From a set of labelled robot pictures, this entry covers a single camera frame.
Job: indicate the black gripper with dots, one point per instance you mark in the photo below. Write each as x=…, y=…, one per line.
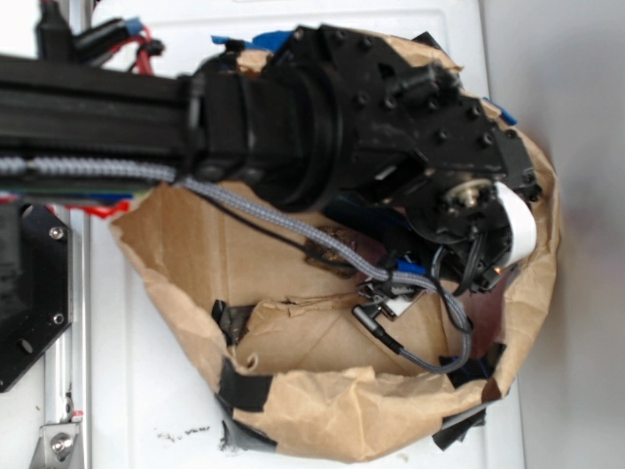
x=455, y=200

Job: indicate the metal corner bracket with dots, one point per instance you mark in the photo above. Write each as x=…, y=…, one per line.
x=59, y=446

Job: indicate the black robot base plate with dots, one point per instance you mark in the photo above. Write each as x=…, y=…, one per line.
x=35, y=272

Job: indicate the white plastic tray board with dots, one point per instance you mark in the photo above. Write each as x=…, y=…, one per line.
x=150, y=407

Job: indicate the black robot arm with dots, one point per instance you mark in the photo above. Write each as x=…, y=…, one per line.
x=290, y=132

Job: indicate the aluminium extrusion rail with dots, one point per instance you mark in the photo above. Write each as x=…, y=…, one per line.
x=67, y=378

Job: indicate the brown paper bag tray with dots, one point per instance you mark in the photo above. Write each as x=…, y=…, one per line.
x=316, y=338

